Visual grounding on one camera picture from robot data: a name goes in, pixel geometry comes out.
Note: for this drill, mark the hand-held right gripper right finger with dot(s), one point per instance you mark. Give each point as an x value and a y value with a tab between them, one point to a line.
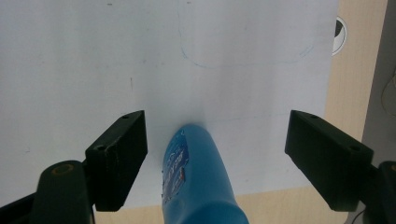
327	155

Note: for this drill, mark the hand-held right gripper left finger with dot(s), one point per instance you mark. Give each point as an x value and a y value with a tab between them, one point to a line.
115	161

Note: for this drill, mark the blue plastic bottle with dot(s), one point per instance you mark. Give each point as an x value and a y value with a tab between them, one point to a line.
202	180

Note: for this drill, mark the white paper mat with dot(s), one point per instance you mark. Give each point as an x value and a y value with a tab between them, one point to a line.
93	62

